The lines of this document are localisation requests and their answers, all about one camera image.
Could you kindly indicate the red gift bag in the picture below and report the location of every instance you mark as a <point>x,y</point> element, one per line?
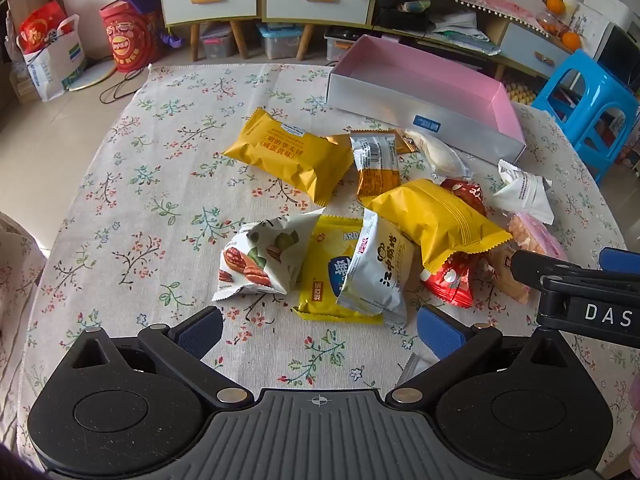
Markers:
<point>42,27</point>

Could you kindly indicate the yellow cracker packet blue label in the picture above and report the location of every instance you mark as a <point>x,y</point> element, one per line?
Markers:
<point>322,270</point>

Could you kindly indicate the pink cardboard box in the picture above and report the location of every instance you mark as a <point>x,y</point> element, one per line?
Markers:
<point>410,70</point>

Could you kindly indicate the red round drum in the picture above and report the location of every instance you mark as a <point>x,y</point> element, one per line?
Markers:
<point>127,35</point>

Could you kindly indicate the long wooden tv cabinet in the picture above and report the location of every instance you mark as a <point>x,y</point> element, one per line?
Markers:
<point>525,45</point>

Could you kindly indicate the white foam box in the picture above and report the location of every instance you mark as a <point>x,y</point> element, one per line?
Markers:
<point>607,5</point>

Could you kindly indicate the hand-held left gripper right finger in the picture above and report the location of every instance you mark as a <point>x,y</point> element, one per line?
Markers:
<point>442,332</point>

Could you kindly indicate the orange packet with barcode label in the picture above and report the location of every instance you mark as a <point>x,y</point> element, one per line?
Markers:
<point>377,170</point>

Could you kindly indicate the white printed card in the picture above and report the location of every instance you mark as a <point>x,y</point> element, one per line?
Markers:
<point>590,27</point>

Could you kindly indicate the red snack packet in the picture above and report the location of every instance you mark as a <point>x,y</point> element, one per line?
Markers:
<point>467,192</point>
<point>452,280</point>

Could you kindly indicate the white pyramid packet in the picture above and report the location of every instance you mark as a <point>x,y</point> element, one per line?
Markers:
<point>522,192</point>

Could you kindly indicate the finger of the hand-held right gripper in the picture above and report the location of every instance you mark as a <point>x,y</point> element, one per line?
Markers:
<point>620,259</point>
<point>530,265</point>

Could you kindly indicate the clear packet of tan biscuits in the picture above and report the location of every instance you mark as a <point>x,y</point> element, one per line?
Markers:
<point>510,275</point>

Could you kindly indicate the blue plastic stool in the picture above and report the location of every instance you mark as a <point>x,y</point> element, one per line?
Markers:
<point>595,95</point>

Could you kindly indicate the yellow packet with white label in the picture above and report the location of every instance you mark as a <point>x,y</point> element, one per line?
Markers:
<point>285,152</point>

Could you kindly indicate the walnut print packet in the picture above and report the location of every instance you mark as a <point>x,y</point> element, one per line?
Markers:
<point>260,260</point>

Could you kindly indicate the black bag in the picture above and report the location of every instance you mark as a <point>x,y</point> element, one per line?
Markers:
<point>400,17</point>

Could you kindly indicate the pink puffed rice packet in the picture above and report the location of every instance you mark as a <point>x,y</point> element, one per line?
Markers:
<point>537,235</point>

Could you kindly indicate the plain yellow ridged packet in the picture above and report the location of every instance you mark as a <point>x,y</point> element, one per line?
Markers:
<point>440,220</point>

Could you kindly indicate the orange fruit with leaves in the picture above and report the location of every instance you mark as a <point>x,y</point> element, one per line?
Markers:
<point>554,4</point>

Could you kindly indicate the white mushroom print packet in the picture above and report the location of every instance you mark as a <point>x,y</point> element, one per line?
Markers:
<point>377,270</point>

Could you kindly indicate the pile of white papers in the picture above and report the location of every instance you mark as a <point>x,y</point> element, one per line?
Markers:
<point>462,32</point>

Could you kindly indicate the jar of small oranges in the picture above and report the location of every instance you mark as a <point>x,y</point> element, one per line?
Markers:
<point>549,22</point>

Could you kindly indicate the yellow egg tray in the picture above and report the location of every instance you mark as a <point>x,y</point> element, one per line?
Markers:
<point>522,92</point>

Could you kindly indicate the small clear wrapper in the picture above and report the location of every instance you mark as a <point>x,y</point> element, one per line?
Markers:
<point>411,367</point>

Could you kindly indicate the black appliance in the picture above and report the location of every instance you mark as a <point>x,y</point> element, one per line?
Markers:
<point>622,60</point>

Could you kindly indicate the white storage bin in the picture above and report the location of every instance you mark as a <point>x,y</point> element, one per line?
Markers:
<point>345,42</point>

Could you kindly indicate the grey clear storage bin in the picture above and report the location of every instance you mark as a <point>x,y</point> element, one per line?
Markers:
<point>217,42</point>

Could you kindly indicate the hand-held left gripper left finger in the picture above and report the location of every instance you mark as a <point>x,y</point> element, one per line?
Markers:
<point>200,335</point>

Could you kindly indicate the blue lidded storage bin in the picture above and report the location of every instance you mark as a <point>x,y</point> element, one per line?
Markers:
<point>280,40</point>

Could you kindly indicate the small brown packet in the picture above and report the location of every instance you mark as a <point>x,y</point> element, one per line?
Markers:
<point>406,141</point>

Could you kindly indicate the white paper bag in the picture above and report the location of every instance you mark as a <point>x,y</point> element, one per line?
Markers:
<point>55,67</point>

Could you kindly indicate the round white board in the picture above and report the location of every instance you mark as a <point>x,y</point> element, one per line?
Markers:
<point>92,77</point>

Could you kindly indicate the clear packet with white bun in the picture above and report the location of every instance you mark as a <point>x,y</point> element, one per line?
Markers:
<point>442,155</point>

